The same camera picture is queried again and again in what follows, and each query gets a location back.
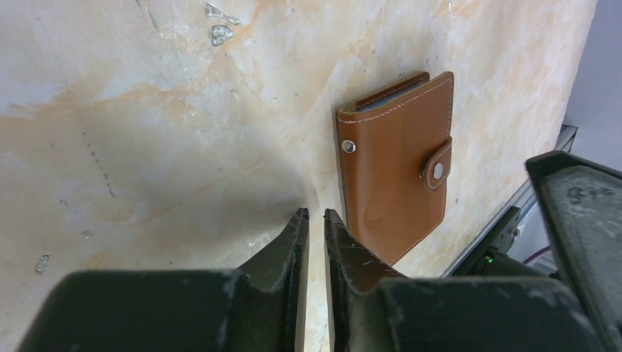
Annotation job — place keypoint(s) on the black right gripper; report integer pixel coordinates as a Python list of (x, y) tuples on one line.
[(580, 202)]

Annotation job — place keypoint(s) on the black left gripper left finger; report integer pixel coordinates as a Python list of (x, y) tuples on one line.
[(258, 306)]

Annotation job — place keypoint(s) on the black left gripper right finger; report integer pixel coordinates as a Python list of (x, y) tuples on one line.
[(373, 307)]

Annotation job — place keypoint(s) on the brown leather card holder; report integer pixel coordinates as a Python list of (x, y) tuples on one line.
[(396, 154)]

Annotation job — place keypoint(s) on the aluminium frame rail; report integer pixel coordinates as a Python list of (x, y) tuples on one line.
[(525, 204)]

